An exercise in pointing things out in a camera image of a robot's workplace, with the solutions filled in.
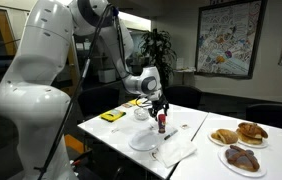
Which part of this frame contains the large framed drawing poster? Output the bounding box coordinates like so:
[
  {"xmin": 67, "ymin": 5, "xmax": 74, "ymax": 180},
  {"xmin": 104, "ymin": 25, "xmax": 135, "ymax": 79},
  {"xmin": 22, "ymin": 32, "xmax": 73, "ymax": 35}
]
[{"xmin": 194, "ymin": 0, "xmax": 269, "ymax": 80}]

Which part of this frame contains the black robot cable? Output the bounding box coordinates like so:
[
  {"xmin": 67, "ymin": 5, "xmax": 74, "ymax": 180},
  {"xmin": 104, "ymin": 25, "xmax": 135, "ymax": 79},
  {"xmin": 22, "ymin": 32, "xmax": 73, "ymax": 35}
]
[{"xmin": 35, "ymin": 3, "xmax": 129, "ymax": 180}]

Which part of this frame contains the black marker pen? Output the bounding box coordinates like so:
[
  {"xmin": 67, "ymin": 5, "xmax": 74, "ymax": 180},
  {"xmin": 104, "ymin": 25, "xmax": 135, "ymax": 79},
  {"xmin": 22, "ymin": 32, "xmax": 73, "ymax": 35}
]
[{"xmin": 163, "ymin": 129, "xmax": 179, "ymax": 141}]

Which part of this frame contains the white plate under brown bread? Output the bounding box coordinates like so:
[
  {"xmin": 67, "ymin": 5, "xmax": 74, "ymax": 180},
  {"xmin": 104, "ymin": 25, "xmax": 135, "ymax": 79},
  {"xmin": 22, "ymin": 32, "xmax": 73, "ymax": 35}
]
[{"xmin": 237, "ymin": 136, "xmax": 269, "ymax": 149}]

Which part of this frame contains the white paper napkin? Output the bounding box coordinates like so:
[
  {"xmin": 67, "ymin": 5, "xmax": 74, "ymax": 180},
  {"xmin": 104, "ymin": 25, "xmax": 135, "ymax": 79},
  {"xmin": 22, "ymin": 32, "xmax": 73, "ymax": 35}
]
[{"xmin": 156, "ymin": 139, "xmax": 198, "ymax": 168}]

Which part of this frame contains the small white side table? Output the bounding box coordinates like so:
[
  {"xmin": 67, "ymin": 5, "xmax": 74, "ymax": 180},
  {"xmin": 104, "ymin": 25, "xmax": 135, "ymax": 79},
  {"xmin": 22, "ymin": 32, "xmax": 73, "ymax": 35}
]
[{"xmin": 172, "ymin": 58, "xmax": 197, "ymax": 88}]

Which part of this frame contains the small yellow sticky pad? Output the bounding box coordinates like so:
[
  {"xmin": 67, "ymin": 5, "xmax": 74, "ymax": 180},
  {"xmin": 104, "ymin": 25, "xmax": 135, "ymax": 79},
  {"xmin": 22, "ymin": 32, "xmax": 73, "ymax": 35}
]
[{"xmin": 128, "ymin": 98, "xmax": 144, "ymax": 107}]

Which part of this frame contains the orange wooden board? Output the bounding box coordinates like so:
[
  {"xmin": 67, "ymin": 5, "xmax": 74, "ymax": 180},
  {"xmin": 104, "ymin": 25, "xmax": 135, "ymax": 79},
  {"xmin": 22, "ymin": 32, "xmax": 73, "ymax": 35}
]
[{"xmin": 64, "ymin": 134, "xmax": 86, "ymax": 155}]

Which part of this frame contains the black office chair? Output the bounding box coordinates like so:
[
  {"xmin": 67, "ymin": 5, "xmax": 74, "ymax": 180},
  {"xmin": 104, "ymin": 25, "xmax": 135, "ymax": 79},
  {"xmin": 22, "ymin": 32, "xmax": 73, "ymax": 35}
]
[
  {"xmin": 163, "ymin": 85, "xmax": 203, "ymax": 110},
  {"xmin": 77, "ymin": 84, "xmax": 121, "ymax": 122},
  {"xmin": 245, "ymin": 103, "xmax": 282, "ymax": 134}
]

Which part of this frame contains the green potted plant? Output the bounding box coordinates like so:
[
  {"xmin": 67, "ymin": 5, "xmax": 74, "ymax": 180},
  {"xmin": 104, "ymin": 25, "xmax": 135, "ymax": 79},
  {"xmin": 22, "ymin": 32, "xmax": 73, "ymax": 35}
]
[{"xmin": 139, "ymin": 28, "xmax": 178, "ymax": 91}]

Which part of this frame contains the white storage box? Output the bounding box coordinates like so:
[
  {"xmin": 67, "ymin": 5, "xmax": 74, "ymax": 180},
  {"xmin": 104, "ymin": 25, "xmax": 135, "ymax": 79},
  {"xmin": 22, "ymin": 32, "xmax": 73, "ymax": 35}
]
[{"xmin": 97, "ymin": 68, "xmax": 117, "ymax": 84}]

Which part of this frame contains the dark chocolate crossed bread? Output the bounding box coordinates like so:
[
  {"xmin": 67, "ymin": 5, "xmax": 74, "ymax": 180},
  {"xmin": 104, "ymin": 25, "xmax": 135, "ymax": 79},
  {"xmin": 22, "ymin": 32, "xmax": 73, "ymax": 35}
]
[{"xmin": 224, "ymin": 144, "xmax": 261, "ymax": 173}]

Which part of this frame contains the brown crossed bread loaf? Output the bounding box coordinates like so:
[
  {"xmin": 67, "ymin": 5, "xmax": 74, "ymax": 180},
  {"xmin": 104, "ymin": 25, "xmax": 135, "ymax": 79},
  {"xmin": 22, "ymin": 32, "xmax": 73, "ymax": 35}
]
[{"xmin": 236, "ymin": 121, "xmax": 269, "ymax": 145}]

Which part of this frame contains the empty white plate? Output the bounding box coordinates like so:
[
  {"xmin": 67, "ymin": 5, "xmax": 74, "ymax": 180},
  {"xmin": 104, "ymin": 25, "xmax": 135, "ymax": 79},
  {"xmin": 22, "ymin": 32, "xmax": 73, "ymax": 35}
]
[{"xmin": 128, "ymin": 129, "xmax": 162, "ymax": 153}]

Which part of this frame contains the white plate under tan bun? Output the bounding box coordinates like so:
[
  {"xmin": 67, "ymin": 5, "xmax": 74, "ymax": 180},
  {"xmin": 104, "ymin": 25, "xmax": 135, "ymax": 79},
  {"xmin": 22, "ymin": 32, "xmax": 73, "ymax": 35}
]
[{"xmin": 208, "ymin": 131, "xmax": 239, "ymax": 147}]

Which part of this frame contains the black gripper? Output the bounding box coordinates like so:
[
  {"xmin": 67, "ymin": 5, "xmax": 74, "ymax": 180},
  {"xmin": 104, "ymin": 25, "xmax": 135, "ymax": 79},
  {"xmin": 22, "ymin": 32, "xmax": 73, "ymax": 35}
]
[{"xmin": 148, "ymin": 94, "xmax": 170, "ymax": 121}]

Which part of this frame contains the white plate under dark bread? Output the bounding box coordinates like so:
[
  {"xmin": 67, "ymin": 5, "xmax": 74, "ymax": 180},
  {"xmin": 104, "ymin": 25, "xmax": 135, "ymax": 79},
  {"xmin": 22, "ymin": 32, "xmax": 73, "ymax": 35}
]
[{"xmin": 218, "ymin": 146, "xmax": 268, "ymax": 178}]

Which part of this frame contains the tan bread bun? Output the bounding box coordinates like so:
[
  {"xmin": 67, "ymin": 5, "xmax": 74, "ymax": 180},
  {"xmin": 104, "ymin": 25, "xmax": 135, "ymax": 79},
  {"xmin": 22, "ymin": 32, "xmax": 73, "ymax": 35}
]
[{"xmin": 210, "ymin": 128, "xmax": 239, "ymax": 145}]

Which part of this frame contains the yellow sponge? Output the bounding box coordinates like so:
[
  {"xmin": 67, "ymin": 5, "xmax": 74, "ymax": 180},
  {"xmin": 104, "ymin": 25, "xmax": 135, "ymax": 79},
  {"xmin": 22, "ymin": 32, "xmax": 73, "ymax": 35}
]
[{"xmin": 99, "ymin": 108, "xmax": 127, "ymax": 123}]

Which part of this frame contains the small bottle with red cap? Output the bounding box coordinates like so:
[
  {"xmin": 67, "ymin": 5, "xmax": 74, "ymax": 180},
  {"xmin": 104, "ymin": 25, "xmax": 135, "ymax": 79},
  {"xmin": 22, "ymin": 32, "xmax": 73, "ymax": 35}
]
[{"xmin": 157, "ymin": 113, "xmax": 167, "ymax": 134}]

